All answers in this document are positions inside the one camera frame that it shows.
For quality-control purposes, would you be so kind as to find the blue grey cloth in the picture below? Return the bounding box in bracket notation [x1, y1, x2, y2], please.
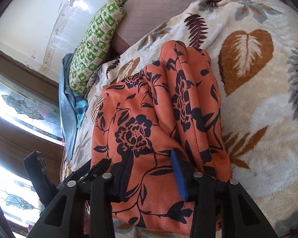
[58, 53, 77, 162]

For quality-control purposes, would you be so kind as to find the dark wooden door frame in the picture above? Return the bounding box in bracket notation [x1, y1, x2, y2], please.
[0, 44, 65, 186]

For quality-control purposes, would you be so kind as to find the pink quilted mattress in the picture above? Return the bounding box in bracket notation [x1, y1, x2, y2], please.
[111, 0, 195, 54]

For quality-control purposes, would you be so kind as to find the orange floral blouse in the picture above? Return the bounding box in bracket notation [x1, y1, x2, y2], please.
[91, 40, 231, 235]

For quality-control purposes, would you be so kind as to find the stained glass window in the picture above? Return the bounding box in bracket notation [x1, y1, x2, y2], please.
[0, 67, 65, 238]

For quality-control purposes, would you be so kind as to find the teal striped sweater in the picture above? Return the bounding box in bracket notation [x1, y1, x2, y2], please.
[73, 92, 88, 129]

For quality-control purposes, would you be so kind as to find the leaf pattern cream blanket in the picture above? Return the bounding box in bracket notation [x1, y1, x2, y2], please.
[61, 0, 298, 237]

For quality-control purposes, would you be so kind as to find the green checkered pillow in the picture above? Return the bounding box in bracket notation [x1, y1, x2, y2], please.
[69, 0, 127, 96]

